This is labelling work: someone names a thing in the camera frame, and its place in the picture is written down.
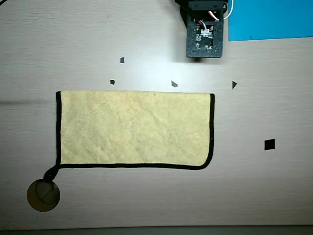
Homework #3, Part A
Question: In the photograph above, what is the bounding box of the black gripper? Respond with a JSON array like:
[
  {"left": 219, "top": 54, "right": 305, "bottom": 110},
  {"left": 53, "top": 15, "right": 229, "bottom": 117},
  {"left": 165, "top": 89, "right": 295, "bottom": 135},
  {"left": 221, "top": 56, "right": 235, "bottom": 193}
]
[{"left": 174, "top": 0, "right": 227, "bottom": 25}]

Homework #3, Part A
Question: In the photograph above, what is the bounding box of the white red servo cable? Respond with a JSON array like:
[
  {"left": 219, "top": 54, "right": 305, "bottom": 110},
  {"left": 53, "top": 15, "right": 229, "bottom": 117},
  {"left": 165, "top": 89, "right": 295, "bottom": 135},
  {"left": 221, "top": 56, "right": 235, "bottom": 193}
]
[
  {"left": 198, "top": 10, "right": 222, "bottom": 31},
  {"left": 223, "top": 0, "right": 235, "bottom": 20}
]

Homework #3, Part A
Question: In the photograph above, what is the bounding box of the round brown table grommet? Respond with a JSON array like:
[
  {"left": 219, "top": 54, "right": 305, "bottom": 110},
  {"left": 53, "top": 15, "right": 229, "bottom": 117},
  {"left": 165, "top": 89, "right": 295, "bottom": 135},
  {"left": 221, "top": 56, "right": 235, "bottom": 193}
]
[{"left": 26, "top": 178, "right": 61, "bottom": 212}]

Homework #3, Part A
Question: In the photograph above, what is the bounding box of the blue paper sheet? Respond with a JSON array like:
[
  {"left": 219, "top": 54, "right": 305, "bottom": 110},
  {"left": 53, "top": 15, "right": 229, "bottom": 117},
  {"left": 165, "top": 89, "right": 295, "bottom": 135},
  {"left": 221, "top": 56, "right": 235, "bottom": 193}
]
[{"left": 228, "top": 0, "right": 313, "bottom": 42}]

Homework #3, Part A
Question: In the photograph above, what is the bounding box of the yellow towel with black trim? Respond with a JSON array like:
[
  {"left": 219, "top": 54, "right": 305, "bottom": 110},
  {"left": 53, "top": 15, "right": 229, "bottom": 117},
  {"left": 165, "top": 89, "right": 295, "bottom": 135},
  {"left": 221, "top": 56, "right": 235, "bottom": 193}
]
[{"left": 43, "top": 90, "right": 216, "bottom": 184}]

